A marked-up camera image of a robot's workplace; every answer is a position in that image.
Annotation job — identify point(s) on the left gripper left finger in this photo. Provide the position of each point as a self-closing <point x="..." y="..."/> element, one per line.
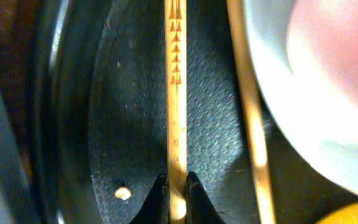
<point x="155" y="209"/>

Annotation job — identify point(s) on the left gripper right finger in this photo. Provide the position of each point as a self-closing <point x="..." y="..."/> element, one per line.
<point x="199" y="209"/>

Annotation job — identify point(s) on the yellow plastic bowl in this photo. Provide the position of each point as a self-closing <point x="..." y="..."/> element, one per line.
<point x="346" y="215"/>

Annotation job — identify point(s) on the pink plastic cup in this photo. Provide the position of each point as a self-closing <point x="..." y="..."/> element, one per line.
<point x="322" y="41"/>

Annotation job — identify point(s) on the white food crumb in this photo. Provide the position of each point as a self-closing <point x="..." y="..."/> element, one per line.
<point x="122" y="193"/>

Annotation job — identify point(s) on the round black serving tray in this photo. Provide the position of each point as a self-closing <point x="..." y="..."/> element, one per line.
<point x="99" y="110"/>

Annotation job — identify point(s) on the light grey round plate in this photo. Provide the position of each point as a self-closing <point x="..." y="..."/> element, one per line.
<point x="320" y="126"/>

